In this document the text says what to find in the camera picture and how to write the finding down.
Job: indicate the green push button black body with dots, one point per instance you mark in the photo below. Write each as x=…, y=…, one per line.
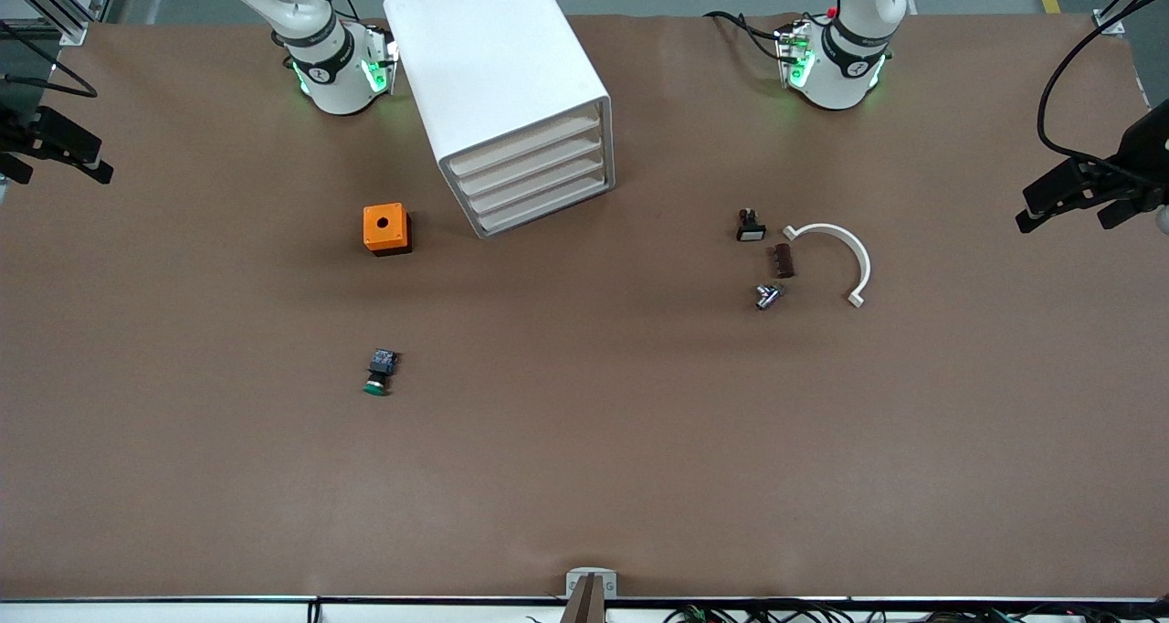
x=382, y=364

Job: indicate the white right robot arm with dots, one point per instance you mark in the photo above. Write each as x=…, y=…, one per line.
x=338, y=89

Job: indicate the brown table cover sheet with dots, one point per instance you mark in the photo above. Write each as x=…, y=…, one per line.
x=584, y=422

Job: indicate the white plastic drawer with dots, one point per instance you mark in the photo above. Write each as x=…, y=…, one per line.
x=525, y=204
x=525, y=164
x=525, y=145
x=525, y=184

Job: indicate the black and white push button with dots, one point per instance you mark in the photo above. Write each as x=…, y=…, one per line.
x=751, y=232

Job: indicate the brown pole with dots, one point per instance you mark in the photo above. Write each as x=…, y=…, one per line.
x=584, y=605

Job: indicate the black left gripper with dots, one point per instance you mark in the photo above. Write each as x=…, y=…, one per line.
x=1143, y=153

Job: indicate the white drawer cabinet shell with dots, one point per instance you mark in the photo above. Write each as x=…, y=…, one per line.
x=493, y=57

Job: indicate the brown terminal block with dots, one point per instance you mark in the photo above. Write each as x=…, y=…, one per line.
x=784, y=261

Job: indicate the base connector box green light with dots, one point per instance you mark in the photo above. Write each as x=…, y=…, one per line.
x=796, y=57
x=379, y=70

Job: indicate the aluminium frame post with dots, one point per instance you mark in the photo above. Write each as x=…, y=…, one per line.
x=68, y=27
x=1110, y=25

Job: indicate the orange button box black base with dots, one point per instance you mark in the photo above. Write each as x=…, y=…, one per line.
x=394, y=237

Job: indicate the white curved bracket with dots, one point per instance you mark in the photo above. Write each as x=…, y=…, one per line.
x=864, y=259

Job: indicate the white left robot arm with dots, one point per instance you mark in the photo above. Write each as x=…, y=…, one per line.
x=840, y=84

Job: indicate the grey metal bracket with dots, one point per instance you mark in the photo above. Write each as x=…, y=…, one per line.
x=573, y=582

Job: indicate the silver black small connector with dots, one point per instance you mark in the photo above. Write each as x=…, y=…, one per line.
x=767, y=297

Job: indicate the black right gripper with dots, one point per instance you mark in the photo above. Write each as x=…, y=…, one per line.
x=20, y=131

